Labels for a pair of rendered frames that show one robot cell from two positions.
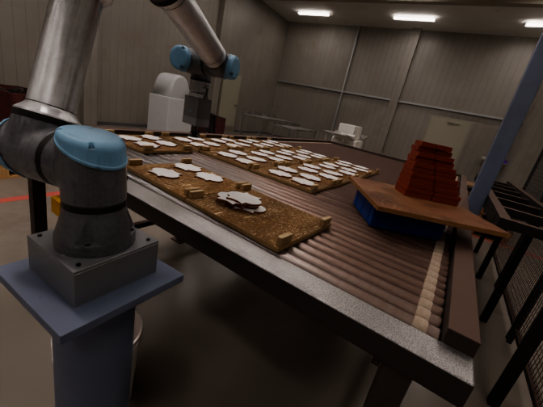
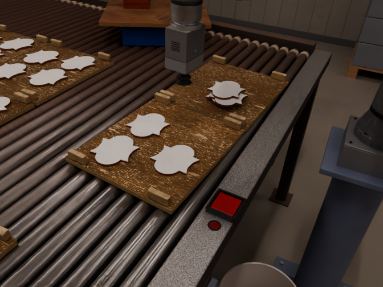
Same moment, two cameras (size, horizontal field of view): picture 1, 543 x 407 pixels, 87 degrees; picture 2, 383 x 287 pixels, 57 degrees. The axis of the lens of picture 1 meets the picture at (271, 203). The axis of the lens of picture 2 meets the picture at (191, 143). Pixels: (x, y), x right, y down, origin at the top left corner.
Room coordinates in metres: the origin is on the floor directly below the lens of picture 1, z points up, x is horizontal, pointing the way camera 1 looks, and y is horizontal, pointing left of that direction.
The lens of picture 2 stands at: (1.17, 1.22, 1.55)
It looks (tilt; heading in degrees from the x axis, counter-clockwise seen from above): 36 degrees down; 266
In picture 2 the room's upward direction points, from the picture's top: 3 degrees clockwise
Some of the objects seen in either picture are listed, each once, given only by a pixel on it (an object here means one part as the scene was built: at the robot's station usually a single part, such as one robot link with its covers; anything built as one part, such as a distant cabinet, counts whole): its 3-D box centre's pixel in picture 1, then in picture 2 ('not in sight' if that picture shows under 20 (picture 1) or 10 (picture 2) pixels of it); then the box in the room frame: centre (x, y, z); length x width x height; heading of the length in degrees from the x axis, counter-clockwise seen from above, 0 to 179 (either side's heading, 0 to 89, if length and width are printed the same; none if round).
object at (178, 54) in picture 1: (191, 60); not in sight; (1.04, 0.36, 1.38); 0.11 x 0.11 x 0.08; 77
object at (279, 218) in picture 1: (260, 212); (225, 90); (0.97, 0.03, 0.93); 0.41 x 0.35 x 0.02; 57
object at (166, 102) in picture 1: (171, 109); not in sight; (6.84, 2.72, 0.75); 0.82 x 0.68 x 1.51; 151
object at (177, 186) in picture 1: (187, 178); (161, 144); (1.20, 0.38, 0.93); 0.41 x 0.35 x 0.02; 56
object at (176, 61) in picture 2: (199, 110); (182, 42); (1.15, 0.35, 1.23); 0.10 x 0.09 x 0.16; 145
